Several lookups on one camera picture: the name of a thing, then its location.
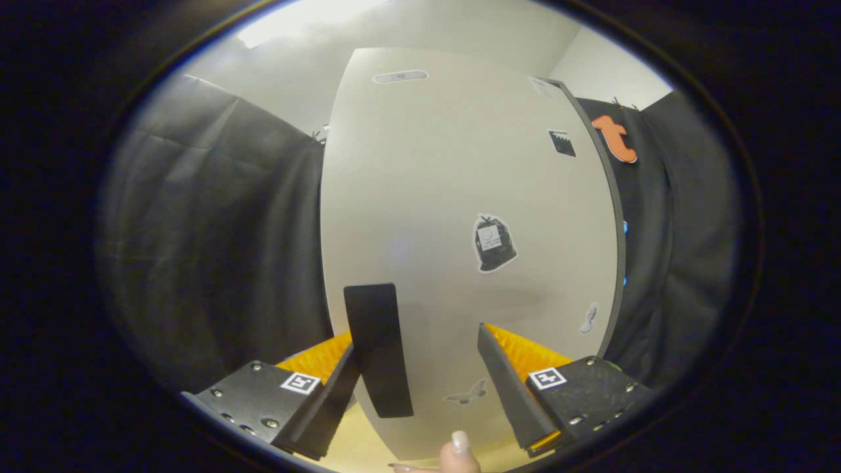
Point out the grey shoe cabinet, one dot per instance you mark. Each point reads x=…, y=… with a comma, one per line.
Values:
x=621, y=263

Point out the black backdrop cloth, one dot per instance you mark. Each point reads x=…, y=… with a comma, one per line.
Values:
x=210, y=249

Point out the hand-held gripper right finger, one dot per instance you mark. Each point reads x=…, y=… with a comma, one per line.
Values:
x=506, y=387

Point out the white shoe cabinet door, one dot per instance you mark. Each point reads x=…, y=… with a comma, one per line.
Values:
x=427, y=184

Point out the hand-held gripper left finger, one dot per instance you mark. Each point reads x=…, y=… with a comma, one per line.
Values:
x=328, y=407

